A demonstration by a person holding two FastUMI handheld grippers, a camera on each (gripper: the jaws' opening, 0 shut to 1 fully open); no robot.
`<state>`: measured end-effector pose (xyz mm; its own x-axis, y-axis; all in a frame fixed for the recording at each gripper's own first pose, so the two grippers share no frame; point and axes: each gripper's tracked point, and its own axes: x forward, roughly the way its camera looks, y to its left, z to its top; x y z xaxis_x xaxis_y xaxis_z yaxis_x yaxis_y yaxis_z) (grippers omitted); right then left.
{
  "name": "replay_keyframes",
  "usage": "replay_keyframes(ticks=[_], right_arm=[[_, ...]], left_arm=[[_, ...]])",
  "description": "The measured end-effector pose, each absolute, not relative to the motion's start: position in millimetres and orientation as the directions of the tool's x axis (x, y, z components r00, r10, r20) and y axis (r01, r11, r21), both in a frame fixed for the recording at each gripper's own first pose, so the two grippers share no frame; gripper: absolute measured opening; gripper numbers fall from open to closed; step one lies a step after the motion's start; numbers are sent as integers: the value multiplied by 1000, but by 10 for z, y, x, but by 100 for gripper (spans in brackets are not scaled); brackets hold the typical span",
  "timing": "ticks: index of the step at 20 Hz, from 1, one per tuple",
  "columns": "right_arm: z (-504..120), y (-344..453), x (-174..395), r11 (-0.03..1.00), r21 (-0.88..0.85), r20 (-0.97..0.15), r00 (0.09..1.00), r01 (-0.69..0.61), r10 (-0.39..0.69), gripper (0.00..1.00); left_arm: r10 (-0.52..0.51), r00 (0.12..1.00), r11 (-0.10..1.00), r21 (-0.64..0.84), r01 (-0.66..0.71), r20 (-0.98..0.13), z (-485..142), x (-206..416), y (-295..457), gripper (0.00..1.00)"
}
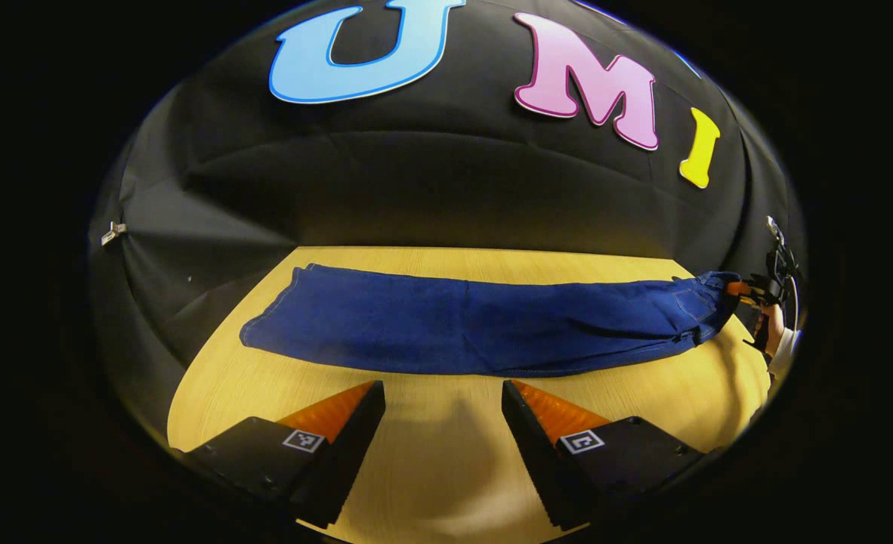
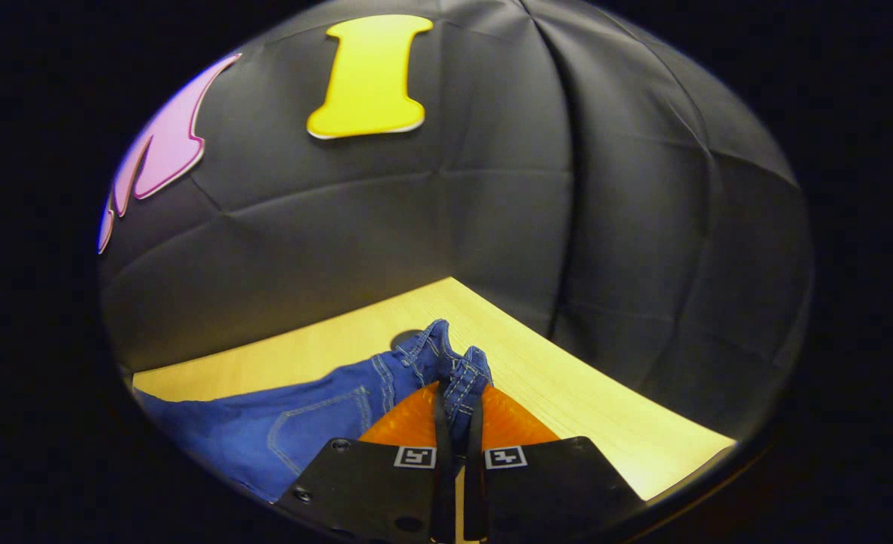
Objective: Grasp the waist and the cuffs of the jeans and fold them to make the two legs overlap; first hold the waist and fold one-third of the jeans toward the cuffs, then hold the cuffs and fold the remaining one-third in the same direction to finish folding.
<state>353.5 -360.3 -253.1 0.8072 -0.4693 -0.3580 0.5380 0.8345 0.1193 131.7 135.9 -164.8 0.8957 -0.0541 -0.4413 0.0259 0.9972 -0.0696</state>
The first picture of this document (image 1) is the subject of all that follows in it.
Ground black backdrop cloth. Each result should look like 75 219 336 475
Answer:
88 0 808 447

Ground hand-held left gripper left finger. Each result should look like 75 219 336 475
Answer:
175 380 387 530

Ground blue jeans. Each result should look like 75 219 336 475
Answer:
239 263 742 377

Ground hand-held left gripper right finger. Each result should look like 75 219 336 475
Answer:
501 380 708 530

